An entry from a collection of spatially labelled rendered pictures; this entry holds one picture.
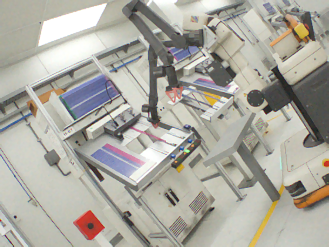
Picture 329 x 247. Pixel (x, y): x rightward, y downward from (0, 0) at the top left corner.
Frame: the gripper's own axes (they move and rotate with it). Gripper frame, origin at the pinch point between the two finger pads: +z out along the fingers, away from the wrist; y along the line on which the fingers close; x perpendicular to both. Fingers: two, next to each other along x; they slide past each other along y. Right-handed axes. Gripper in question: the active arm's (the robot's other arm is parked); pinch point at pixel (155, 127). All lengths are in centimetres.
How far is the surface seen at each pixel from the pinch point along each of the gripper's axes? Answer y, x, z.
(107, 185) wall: 2, -107, 138
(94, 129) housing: 36, -36, -8
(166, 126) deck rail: -8.1, 4.8, 1.8
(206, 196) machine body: -3, 48, 62
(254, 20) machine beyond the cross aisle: -440, -80, 7
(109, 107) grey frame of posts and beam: 9.4, -45.7, -11.0
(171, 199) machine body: 27, 32, 46
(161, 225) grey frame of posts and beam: 63, 53, 22
